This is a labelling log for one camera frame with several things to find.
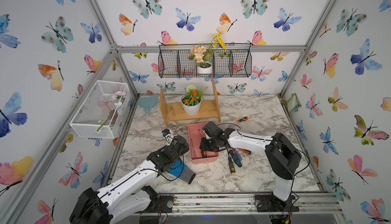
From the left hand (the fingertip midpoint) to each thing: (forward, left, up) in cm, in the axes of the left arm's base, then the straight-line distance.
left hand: (186, 142), depth 82 cm
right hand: (0, -7, -6) cm, 9 cm away
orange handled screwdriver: (-5, -10, -6) cm, 12 cm away
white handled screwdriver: (-1, -3, -12) cm, 12 cm away
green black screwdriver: (-6, -27, -10) cm, 29 cm away
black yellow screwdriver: (-10, -24, -10) cm, 28 cm away
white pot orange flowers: (+22, -3, +10) cm, 24 cm away
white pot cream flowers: (+39, -10, +21) cm, 45 cm away
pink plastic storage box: (+10, -5, -10) cm, 15 cm away
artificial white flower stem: (+15, +32, +20) cm, 41 cm away
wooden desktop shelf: (+24, +10, -5) cm, 27 cm away
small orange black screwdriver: (+22, -37, -10) cm, 44 cm away
